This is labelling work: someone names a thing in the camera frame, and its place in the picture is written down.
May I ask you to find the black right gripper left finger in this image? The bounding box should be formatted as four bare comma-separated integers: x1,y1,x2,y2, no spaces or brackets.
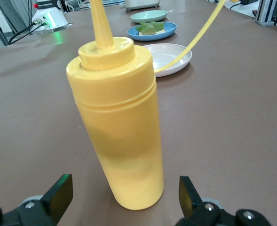
0,173,74,226

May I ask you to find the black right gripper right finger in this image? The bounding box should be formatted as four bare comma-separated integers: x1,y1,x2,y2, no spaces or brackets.
175,176,273,226

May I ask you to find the yellow squeeze bottle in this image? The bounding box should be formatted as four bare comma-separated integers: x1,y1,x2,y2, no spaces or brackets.
66,0,242,210

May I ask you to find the green lettuce leaf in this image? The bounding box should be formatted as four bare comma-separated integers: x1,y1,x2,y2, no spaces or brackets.
135,20,166,36

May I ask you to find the beige round plate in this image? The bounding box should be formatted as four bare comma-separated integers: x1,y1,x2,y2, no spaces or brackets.
142,43,193,78

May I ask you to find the blue round plate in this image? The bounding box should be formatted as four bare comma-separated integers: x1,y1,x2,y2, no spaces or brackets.
127,22,177,41

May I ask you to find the light green round plate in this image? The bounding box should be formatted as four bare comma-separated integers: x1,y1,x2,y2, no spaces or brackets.
130,9,169,24

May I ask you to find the beige chrome toaster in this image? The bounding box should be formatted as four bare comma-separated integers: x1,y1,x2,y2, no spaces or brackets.
124,0,160,12

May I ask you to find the black base cable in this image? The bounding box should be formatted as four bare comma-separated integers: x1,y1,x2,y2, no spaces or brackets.
8,18,46,45

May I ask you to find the dark metal frame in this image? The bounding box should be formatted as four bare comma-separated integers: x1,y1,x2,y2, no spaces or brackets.
0,0,13,47

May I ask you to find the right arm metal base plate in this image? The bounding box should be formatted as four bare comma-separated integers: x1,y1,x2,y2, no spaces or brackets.
30,22,73,33

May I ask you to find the metal camera pole bracket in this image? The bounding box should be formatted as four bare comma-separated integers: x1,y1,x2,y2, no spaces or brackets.
254,0,277,28

